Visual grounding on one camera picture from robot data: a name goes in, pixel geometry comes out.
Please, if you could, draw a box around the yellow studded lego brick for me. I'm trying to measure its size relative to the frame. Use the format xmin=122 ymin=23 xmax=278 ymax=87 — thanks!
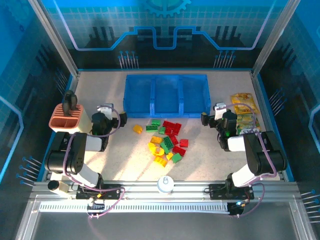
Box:
xmin=153 ymin=156 xmax=168 ymax=168

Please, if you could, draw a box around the green and yellow snack bag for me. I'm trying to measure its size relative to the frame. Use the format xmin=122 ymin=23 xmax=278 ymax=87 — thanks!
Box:
xmin=234 ymin=111 xmax=261 ymax=135

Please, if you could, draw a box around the terracotta and cream utensil holder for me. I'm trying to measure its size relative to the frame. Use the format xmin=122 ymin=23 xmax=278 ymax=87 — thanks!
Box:
xmin=48 ymin=103 xmax=93 ymax=135

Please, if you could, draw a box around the white tin can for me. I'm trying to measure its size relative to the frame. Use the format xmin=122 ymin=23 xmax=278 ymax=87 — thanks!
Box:
xmin=156 ymin=175 xmax=174 ymax=194

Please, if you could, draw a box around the cream bottle with black cap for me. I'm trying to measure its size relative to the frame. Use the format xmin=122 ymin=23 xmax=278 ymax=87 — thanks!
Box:
xmin=47 ymin=180 xmax=70 ymax=195

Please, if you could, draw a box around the black electronics module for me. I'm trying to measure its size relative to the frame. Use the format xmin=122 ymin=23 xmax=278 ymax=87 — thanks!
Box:
xmin=227 ymin=201 xmax=248 ymax=217
xmin=86 ymin=198 xmax=106 ymax=211

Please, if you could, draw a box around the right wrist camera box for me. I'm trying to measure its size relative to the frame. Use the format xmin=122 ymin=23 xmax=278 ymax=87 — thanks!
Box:
xmin=213 ymin=101 xmax=226 ymax=120

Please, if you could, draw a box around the aluminium frame rail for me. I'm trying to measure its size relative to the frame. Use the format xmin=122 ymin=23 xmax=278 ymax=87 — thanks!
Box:
xmin=32 ymin=180 xmax=301 ymax=201

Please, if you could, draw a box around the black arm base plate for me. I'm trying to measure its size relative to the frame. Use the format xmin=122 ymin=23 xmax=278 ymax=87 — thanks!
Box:
xmin=209 ymin=183 xmax=255 ymax=200
xmin=75 ymin=183 xmax=123 ymax=200

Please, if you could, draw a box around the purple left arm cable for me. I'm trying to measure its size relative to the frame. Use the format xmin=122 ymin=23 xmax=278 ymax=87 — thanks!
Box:
xmin=62 ymin=104 xmax=126 ymax=220

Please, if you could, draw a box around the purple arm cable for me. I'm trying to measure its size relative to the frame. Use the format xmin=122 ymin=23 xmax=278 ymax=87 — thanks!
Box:
xmin=217 ymin=103 xmax=278 ymax=218
xmin=62 ymin=104 xmax=126 ymax=220

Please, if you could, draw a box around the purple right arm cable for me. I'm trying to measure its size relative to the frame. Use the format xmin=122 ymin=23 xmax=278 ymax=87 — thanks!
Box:
xmin=217 ymin=103 xmax=278 ymax=218

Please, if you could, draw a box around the white slotted cable duct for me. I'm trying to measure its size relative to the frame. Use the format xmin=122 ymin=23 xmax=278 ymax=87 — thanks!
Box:
xmin=39 ymin=202 xmax=231 ymax=214

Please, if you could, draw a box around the aluminium frame post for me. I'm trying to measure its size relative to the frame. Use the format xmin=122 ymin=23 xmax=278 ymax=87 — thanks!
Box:
xmin=27 ymin=0 xmax=79 ymax=77
xmin=251 ymin=0 xmax=302 ymax=77

